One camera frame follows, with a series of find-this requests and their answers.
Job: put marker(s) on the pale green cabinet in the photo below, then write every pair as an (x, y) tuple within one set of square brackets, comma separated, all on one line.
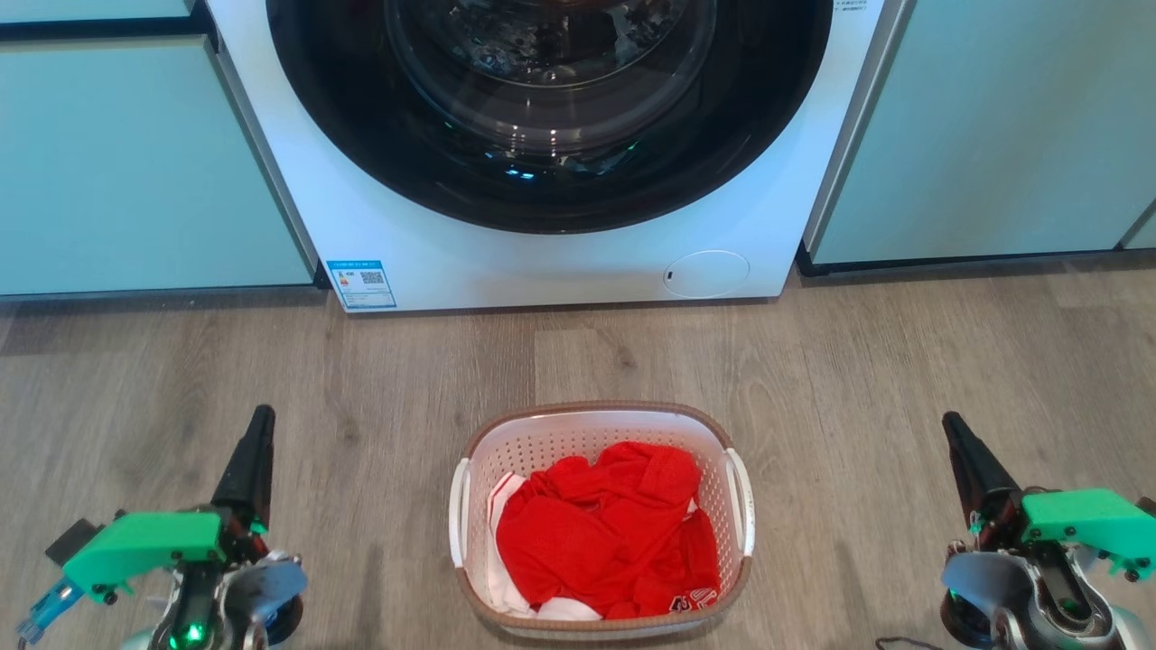
[(135, 171), (90, 9), (993, 126), (1143, 233)]

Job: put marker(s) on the red mesh garment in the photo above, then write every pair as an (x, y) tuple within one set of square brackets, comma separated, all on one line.
[(596, 533)]

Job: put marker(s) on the round white filter cover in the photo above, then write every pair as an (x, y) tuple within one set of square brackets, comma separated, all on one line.
[(706, 274)]

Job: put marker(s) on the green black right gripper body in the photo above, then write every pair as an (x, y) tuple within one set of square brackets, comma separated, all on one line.
[(1084, 519)]

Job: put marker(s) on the white front-load washing machine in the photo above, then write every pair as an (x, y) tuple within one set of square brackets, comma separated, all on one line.
[(542, 271)]

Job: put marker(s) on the white perforated laundry basket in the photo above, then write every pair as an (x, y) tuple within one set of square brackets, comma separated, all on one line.
[(551, 433)]

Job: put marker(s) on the blue white energy label sticker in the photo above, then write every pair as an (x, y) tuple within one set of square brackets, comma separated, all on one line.
[(361, 284)]

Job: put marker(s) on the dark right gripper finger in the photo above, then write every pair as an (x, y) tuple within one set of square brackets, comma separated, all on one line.
[(975, 469)]

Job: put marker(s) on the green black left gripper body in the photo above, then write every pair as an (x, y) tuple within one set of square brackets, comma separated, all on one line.
[(144, 542)]

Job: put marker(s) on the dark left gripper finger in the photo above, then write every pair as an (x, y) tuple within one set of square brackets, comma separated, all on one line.
[(251, 469)]

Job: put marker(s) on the black round washer door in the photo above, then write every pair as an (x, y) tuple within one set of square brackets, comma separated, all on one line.
[(361, 144)]

